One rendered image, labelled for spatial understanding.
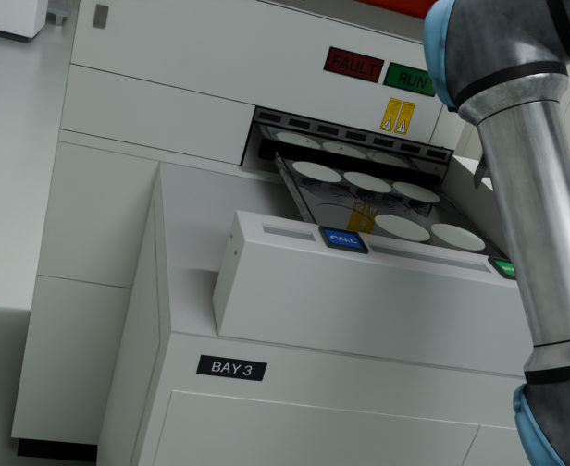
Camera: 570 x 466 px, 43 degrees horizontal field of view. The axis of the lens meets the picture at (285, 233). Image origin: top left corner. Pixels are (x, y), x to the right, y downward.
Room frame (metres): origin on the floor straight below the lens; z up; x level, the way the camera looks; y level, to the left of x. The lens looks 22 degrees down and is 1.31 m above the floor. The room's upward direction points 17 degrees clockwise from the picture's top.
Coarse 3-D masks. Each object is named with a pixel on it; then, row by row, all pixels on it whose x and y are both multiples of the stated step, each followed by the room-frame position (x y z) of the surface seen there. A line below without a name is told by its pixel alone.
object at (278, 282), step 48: (240, 240) 0.82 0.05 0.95; (288, 240) 0.84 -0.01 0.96; (384, 240) 0.94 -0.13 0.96; (240, 288) 0.80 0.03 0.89; (288, 288) 0.82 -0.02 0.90; (336, 288) 0.84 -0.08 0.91; (384, 288) 0.86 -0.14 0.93; (432, 288) 0.88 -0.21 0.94; (480, 288) 0.90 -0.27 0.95; (240, 336) 0.81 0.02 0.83; (288, 336) 0.83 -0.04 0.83; (336, 336) 0.85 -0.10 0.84; (384, 336) 0.87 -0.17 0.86; (432, 336) 0.89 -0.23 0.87; (480, 336) 0.91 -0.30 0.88; (528, 336) 0.93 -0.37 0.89
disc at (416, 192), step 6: (396, 186) 1.42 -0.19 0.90; (402, 186) 1.44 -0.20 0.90; (408, 186) 1.45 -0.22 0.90; (414, 186) 1.46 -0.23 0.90; (402, 192) 1.39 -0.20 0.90; (408, 192) 1.40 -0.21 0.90; (414, 192) 1.42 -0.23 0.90; (420, 192) 1.43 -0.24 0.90; (426, 192) 1.44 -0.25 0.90; (432, 192) 1.46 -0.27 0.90; (414, 198) 1.38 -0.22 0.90; (420, 198) 1.39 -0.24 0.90; (426, 198) 1.40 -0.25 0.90; (432, 198) 1.42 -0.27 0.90; (438, 198) 1.43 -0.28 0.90
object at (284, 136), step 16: (256, 128) 1.42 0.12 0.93; (272, 128) 1.43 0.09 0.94; (256, 144) 1.42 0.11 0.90; (304, 144) 1.45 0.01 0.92; (320, 144) 1.46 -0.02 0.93; (336, 144) 1.47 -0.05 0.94; (352, 144) 1.48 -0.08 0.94; (256, 160) 1.42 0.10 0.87; (272, 160) 1.44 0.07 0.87; (384, 160) 1.50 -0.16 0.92; (400, 160) 1.51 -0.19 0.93; (416, 160) 1.52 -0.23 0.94
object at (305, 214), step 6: (276, 156) 1.38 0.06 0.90; (276, 162) 1.36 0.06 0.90; (282, 168) 1.31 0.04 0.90; (282, 174) 1.29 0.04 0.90; (288, 174) 1.28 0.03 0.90; (288, 180) 1.25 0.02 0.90; (288, 186) 1.23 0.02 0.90; (294, 186) 1.22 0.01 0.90; (294, 192) 1.20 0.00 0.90; (294, 198) 1.18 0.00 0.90; (300, 198) 1.17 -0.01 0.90; (300, 204) 1.14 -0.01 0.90; (300, 210) 1.13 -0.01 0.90; (306, 210) 1.12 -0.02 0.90; (306, 216) 1.10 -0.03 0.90; (306, 222) 1.08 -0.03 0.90; (312, 222) 1.08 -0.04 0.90
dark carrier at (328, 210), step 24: (288, 168) 1.33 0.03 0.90; (336, 168) 1.42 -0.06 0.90; (312, 192) 1.23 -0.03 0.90; (336, 192) 1.27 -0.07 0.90; (360, 192) 1.31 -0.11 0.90; (384, 192) 1.35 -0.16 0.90; (312, 216) 1.11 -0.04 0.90; (336, 216) 1.14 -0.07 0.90; (360, 216) 1.18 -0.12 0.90; (408, 216) 1.25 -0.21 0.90; (432, 216) 1.30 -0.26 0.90; (456, 216) 1.34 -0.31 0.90; (408, 240) 1.13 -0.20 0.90; (432, 240) 1.16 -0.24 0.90
